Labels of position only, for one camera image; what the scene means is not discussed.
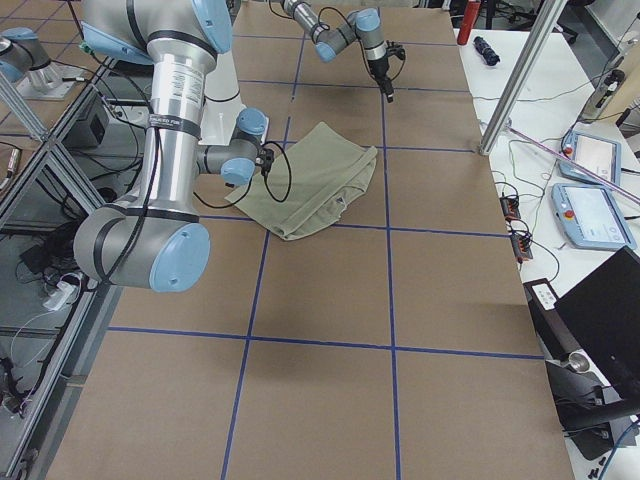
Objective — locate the blue teach pendant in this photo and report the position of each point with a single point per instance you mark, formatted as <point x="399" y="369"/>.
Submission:
<point x="600" y="156"/>
<point x="590" y="217"/>

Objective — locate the near blue teach pendant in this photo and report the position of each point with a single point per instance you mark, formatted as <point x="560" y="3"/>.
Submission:
<point x="590" y="217"/>

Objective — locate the folded dark blue umbrella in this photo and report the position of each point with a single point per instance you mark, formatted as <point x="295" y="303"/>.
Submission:
<point x="486" y="52"/>

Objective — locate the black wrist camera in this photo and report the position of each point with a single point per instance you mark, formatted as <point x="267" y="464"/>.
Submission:
<point x="265" y="160"/>
<point x="394" y="49"/>

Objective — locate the red cylinder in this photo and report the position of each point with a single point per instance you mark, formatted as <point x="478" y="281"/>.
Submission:
<point x="468" y="21"/>

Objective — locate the far blue teach pendant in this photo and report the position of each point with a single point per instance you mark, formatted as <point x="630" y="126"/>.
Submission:
<point x="600" y="156"/>

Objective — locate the aluminium frame post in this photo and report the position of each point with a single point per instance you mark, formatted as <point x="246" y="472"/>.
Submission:
<point x="536" y="40"/>

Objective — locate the black laptop computer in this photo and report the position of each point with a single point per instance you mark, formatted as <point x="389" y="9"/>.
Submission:
<point x="592" y="336"/>

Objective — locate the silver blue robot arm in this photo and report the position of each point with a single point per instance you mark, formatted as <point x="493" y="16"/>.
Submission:
<point x="152" y="237"/>
<point x="331" y="32"/>

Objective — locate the olive green long-sleeve shirt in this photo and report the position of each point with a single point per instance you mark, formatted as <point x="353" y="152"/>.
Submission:
<point x="310" y="186"/>

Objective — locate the aluminium frame rail structure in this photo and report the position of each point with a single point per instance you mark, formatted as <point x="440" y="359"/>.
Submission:
<point x="53" y="318"/>

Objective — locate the reacher grabber stick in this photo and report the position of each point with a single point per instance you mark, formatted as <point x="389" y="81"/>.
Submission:
<point x="586" y="172"/>

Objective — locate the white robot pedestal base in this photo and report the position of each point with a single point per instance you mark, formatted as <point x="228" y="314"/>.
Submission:
<point x="222" y="102"/>

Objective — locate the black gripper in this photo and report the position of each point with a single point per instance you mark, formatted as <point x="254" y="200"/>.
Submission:
<point x="379" y="66"/>

